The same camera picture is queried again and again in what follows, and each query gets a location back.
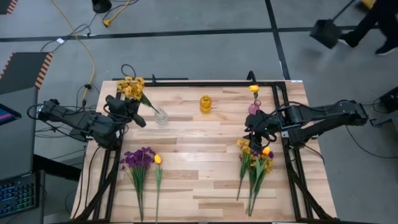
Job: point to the white floor tag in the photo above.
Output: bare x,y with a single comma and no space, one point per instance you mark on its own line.
60,40

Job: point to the amber glass vase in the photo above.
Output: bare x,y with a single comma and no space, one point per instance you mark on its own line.
205,105

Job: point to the desk display screen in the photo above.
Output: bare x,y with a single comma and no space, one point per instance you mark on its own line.
7,115

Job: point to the person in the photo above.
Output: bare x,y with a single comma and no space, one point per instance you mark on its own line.
373,18

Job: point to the black floor stand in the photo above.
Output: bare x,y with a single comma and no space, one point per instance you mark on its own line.
101,5

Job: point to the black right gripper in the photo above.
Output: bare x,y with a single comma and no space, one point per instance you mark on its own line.
261,123

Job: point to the black desk foot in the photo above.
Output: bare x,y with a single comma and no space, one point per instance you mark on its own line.
53,168

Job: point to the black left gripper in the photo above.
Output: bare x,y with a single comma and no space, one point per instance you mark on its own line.
119,107

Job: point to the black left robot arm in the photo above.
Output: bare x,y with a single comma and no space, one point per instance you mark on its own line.
77,121

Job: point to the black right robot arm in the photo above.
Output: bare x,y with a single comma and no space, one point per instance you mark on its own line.
326,119

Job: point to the yellow flower bunch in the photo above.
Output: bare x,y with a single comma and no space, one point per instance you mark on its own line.
132,88
268,165
245,151

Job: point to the black keyboard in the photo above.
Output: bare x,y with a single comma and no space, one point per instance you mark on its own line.
18,196

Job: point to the clear glass vase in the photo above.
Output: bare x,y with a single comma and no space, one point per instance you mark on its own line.
161,119

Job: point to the grey desk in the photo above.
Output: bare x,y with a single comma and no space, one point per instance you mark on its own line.
18,149

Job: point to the pink glass vase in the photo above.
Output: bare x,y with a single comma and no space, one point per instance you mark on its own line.
253,109

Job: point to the black equipment box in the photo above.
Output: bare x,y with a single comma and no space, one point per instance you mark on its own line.
388,102

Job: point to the black mat striped edge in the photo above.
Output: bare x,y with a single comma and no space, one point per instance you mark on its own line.
6,5
21,71

